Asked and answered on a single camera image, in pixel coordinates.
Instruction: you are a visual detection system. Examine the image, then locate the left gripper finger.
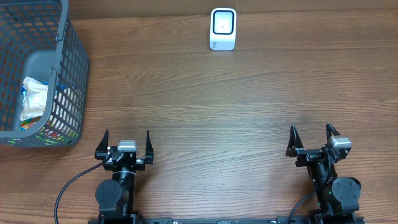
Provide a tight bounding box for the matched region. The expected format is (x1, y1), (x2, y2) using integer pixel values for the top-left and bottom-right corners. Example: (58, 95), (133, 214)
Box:
(145, 130), (154, 164)
(95, 129), (109, 161)

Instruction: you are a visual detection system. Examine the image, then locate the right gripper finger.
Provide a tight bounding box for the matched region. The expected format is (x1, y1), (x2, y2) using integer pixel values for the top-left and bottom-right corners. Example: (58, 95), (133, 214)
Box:
(325, 122), (340, 140)
(285, 125), (304, 157)

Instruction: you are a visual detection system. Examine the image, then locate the beige snack bag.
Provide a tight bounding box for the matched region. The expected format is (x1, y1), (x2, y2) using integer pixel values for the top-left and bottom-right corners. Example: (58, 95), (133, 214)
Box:
(20, 77), (49, 121)

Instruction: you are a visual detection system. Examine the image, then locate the blue cookie pack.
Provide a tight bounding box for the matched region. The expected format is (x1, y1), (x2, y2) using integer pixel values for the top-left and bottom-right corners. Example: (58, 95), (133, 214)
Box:
(49, 83), (77, 93)

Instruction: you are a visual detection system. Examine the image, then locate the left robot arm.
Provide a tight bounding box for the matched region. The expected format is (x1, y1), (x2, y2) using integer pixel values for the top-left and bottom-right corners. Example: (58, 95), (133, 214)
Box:
(91, 131), (154, 223)

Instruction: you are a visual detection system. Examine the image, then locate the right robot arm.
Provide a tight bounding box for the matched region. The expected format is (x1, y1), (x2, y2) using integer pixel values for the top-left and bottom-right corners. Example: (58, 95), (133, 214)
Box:
(285, 123), (364, 223)

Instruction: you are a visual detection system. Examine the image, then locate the white barcode scanner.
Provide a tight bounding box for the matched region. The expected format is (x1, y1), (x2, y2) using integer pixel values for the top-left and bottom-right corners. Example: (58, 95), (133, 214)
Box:
(210, 7), (237, 51)

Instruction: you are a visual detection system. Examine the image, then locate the dark grey plastic basket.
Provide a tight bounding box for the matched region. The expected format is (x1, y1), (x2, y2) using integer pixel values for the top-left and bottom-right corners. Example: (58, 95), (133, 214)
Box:
(1, 0), (90, 147)

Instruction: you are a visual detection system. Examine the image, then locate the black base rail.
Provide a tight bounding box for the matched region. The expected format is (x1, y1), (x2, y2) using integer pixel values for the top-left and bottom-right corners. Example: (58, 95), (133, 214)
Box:
(88, 217), (365, 224)

